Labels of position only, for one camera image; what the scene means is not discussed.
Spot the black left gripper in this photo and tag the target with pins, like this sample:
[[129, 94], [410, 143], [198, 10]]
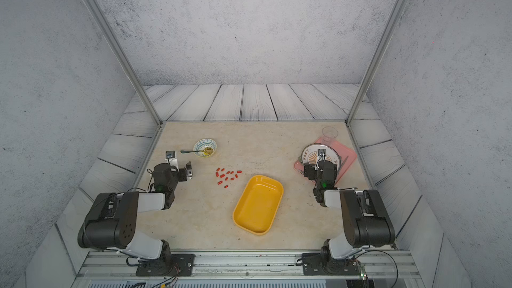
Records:
[[184, 176]]

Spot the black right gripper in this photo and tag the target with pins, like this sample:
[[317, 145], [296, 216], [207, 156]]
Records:
[[312, 175]]

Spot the yellow plastic storage box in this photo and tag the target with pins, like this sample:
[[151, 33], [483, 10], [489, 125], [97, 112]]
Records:
[[258, 205]]

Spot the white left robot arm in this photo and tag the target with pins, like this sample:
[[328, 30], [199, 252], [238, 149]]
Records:
[[111, 223]]

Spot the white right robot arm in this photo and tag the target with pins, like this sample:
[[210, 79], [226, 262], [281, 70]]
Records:
[[366, 222]]

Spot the round printed white plate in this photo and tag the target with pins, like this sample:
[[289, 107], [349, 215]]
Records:
[[316, 152]]

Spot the spoon in bowl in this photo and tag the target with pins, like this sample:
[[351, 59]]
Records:
[[192, 151]]

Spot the small patterned bowl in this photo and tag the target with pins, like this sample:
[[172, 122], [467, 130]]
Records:
[[204, 143]]

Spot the clear plastic cup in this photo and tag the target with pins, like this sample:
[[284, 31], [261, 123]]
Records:
[[329, 135]]

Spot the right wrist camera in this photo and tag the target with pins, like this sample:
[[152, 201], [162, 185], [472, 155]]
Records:
[[321, 155]]

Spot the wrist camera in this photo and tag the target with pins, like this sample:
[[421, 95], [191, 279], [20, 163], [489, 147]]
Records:
[[172, 160], [321, 155]]

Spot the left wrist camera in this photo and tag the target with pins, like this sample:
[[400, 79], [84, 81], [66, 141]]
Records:
[[172, 160]]

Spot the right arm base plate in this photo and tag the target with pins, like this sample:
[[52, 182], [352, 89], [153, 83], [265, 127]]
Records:
[[330, 264]]

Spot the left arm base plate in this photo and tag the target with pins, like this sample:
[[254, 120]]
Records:
[[169, 265]]

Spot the aluminium front rail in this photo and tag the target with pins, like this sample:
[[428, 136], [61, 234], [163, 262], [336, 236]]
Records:
[[253, 268]]

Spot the aluminium corner post right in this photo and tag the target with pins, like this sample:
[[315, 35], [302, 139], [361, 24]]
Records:
[[379, 52]]

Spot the aluminium corner post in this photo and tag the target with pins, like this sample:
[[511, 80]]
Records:
[[108, 33], [379, 52]]

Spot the aluminium corner post left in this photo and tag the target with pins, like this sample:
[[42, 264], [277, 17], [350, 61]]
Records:
[[108, 33]]

